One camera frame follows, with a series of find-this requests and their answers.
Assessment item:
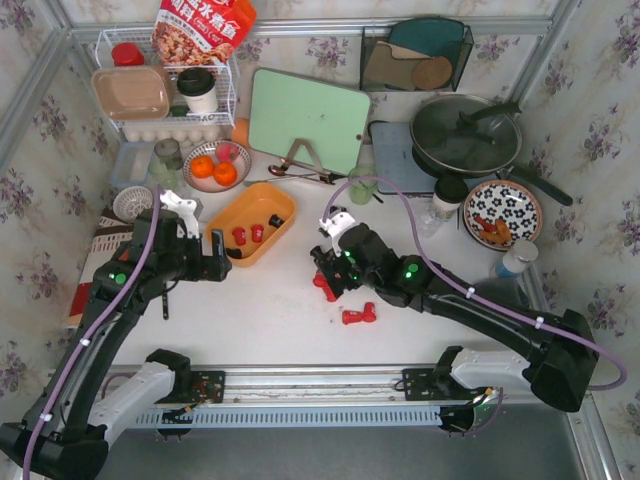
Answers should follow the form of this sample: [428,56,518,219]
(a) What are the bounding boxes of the black capsule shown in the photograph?
[226,248,242,259]
[269,214,284,228]

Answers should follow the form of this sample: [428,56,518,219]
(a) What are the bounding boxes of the orange storage basket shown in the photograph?
[207,183,297,268]

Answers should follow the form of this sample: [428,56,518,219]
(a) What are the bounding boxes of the black handled fork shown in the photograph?
[160,283,169,321]

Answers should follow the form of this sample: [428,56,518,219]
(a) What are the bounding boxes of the red capsule pair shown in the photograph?
[313,272,327,288]

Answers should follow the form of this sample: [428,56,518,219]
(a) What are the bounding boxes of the red capsule cluster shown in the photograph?
[323,286,337,302]

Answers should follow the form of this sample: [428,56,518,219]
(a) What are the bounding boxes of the grey blue cloth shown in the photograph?
[474,277,530,308]

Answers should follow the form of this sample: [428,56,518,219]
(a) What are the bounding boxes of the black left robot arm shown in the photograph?
[1,209,231,479]

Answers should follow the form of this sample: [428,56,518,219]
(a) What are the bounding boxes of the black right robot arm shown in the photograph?
[310,223,599,412]

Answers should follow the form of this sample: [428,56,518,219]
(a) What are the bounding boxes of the clear storage box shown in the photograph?
[110,142,154,189]

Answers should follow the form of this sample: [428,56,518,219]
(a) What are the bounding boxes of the coffee cup black lid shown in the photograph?
[433,175,469,221]

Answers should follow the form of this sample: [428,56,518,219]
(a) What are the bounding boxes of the green glass cup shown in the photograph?
[348,166,378,205]

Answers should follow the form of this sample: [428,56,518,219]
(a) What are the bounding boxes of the striped cloth mat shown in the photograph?
[67,208,133,328]

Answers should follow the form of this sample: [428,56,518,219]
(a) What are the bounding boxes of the clear plastic cup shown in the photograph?
[417,202,446,238]

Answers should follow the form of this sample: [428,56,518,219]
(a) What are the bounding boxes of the orange right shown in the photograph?
[213,163,238,187]

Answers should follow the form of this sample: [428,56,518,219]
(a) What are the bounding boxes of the orange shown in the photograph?
[213,163,238,187]
[190,155,215,179]

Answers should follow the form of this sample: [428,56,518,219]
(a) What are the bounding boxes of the grey glass jar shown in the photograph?
[149,138,184,192]

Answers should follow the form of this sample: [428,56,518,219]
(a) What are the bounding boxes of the orange left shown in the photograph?
[190,155,215,179]

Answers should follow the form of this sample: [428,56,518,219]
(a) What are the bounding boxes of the fruit bowl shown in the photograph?
[182,140,252,193]

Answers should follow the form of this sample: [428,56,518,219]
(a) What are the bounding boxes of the copper spoon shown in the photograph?
[268,165,341,185]

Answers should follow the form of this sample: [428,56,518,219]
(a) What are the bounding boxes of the peach in bowl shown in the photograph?
[215,141,240,163]

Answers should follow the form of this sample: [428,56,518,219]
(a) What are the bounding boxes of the grey induction cooker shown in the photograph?
[368,120,436,197]

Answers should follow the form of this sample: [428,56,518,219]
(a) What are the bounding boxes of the orange sponge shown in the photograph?
[231,118,249,148]

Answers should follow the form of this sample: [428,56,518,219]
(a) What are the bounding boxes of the egg tray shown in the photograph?
[122,125,225,144]

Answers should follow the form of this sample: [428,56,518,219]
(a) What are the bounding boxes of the fried food pieces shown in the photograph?
[474,216,513,246]

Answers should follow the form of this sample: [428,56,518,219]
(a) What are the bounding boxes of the flower patterned plate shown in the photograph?
[463,180,543,252]

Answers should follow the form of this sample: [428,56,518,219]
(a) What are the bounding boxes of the green cutting board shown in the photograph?
[248,68,371,174]

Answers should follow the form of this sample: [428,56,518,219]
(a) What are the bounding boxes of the white cup black lid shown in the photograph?
[176,67,218,114]

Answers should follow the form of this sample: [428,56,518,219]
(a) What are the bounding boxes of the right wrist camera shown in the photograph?
[319,211,356,248]

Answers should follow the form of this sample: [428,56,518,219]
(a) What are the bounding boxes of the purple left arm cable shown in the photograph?
[21,184,164,480]

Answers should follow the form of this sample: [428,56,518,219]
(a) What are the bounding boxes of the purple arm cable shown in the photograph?
[322,174,628,436]
[21,184,164,480]

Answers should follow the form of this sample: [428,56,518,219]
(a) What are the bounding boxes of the white wire rack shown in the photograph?
[94,27,239,129]

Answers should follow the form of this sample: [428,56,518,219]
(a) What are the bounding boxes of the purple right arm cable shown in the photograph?
[322,174,628,436]

